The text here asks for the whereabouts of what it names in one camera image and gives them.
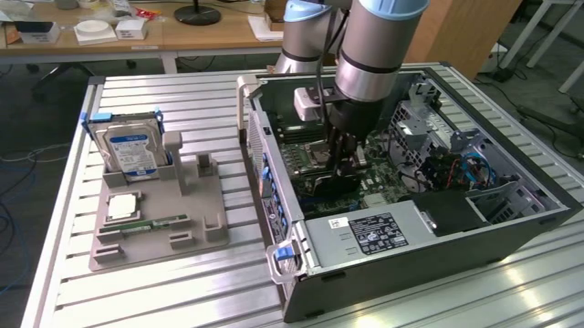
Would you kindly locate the blue case latch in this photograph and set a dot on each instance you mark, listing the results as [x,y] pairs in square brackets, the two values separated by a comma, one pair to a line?
[282,254]

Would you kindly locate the silver chipset heatsink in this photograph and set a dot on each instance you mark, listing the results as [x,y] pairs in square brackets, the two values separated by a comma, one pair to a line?
[377,201]

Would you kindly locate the white round container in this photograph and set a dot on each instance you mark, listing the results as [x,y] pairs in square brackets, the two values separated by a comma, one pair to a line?
[94,30]

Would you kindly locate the grey power supply unit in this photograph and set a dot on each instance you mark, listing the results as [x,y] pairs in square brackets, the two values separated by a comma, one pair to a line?
[329,246]

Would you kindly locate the CPU socket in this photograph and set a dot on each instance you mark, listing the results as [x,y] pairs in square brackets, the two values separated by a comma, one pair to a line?
[320,155]

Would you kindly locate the black fan shroud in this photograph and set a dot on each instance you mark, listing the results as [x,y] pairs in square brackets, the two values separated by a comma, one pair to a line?
[449,212]

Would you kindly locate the red packet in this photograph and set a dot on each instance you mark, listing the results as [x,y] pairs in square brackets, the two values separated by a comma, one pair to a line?
[147,14]

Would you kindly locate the white table frame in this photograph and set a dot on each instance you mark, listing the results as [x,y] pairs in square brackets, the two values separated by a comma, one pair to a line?
[543,20]

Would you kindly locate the black round lamp base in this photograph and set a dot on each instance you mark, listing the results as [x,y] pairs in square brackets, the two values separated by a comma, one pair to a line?
[197,15]

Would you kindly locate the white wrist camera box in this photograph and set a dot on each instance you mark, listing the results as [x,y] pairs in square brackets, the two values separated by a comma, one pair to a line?
[308,104]

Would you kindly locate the silver hard disk blue label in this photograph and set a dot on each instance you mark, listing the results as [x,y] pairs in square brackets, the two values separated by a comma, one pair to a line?
[130,150]

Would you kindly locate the white paper stack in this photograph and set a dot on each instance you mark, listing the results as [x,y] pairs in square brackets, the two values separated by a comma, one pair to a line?
[265,30]

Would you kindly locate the silver CPU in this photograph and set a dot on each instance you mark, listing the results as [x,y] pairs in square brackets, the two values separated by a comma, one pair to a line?
[123,206]

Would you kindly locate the grey parts rack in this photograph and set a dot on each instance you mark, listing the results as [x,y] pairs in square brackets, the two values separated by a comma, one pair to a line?
[201,194]

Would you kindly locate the green motherboard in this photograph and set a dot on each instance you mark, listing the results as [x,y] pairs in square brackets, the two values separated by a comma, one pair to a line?
[381,181]

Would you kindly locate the metal disk bay cage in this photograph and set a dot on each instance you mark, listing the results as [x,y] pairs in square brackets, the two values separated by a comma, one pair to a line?
[421,130]

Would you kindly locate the black gpu card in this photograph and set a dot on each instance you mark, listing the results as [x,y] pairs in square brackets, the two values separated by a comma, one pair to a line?
[333,187]

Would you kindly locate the blue disk caddy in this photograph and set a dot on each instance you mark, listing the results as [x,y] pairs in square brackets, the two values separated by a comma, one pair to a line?
[102,117]

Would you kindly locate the wooden cabinet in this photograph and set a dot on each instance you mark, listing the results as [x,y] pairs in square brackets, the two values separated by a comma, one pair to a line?
[456,34]

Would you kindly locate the small white carton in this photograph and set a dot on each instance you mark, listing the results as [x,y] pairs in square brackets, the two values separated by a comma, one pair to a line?
[131,30]

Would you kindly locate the black power adapter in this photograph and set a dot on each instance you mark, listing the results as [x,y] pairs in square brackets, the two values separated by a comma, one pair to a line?
[503,75]

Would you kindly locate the black open PC case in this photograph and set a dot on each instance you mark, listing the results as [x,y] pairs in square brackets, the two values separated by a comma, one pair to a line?
[411,273]

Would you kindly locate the wooden desk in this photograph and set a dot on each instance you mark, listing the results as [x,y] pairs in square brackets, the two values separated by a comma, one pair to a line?
[205,37]

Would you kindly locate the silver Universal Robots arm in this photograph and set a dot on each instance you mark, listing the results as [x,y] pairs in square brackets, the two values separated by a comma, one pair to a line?
[365,51]

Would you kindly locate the white box with black label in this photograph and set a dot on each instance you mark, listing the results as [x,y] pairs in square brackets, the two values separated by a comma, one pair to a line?
[39,34]

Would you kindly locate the green RAM stick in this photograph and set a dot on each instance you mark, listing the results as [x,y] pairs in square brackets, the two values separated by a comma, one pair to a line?
[159,223]

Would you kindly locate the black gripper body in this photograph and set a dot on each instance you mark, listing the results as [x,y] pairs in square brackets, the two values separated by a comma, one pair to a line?
[356,116]

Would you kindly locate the black office chair base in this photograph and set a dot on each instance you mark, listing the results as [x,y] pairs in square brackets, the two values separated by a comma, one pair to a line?
[59,73]

